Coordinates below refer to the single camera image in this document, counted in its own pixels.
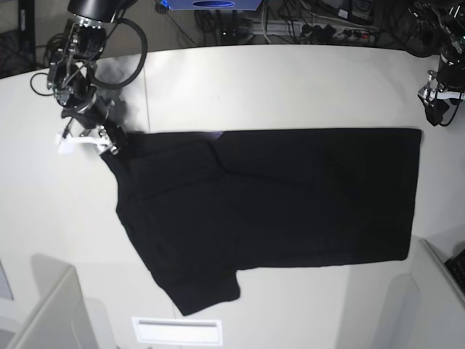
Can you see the white table grommet plate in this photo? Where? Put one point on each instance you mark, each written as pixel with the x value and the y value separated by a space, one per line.
pixel 161 331

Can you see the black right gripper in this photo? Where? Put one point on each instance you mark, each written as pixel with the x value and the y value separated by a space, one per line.
pixel 92 118

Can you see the white power strip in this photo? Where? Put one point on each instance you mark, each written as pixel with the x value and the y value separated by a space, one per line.
pixel 300 29

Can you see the white partition panel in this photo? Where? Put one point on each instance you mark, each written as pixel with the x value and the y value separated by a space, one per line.
pixel 62 316
pixel 410 304

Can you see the black T-shirt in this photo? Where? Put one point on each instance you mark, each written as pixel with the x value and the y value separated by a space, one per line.
pixel 199 207

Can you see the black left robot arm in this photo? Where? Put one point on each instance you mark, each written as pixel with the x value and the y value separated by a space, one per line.
pixel 447 21

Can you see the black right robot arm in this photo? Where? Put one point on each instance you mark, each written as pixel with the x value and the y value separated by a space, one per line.
pixel 71 79

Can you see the black keyboard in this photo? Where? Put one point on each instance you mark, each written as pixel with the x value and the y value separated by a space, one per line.
pixel 456 267

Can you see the white partition panel right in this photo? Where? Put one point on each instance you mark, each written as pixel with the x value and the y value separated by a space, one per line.
pixel 410 304

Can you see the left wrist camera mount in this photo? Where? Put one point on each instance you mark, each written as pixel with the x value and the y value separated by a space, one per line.
pixel 431 91

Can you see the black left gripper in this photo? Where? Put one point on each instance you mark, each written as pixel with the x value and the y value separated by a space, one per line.
pixel 441 113

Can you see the black equipment rack post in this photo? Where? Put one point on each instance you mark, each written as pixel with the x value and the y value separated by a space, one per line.
pixel 26 27

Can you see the blue box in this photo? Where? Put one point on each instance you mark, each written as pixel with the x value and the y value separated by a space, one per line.
pixel 178 5

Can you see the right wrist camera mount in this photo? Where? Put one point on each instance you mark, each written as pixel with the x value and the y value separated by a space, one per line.
pixel 66 143

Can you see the white partition panel left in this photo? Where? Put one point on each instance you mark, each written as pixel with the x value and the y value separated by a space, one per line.
pixel 62 316

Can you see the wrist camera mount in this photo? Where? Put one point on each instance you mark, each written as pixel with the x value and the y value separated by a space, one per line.
pixel 431 91
pixel 66 143

